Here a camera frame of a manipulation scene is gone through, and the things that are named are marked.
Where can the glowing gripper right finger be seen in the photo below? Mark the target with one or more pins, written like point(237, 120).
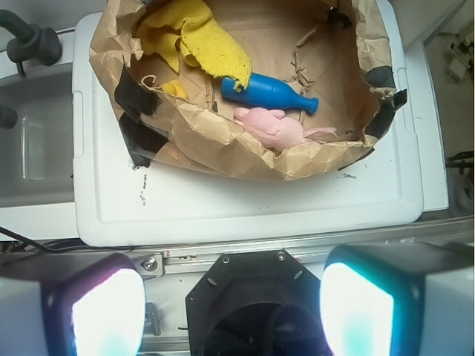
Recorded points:
point(399, 299)

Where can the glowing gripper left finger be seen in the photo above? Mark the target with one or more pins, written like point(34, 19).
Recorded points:
point(71, 304)

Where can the yellow knitted cloth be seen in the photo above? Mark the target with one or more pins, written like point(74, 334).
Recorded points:
point(188, 29)

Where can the white plastic bin lid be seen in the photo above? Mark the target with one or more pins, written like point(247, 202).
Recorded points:
point(118, 204)

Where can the white sink basin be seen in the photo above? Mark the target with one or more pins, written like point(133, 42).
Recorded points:
point(37, 198)

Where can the pink plush toy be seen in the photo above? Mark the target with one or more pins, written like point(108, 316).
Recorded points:
point(275, 130)

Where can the blue plastic bottle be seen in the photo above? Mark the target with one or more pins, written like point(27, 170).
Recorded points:
point(267, 92)

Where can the small yellow toy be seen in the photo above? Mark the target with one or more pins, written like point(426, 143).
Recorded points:
point(174, 88)

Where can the brown paper bag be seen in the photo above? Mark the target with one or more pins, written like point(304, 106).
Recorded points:
point(336, 51)

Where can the black faucet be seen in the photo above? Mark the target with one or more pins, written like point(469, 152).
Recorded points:
point(30, 42)

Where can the aluminium rail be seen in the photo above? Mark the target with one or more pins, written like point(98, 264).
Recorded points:
point(178, 259)

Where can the black octagonal mount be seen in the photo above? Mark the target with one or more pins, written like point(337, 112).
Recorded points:
point(256, 303)

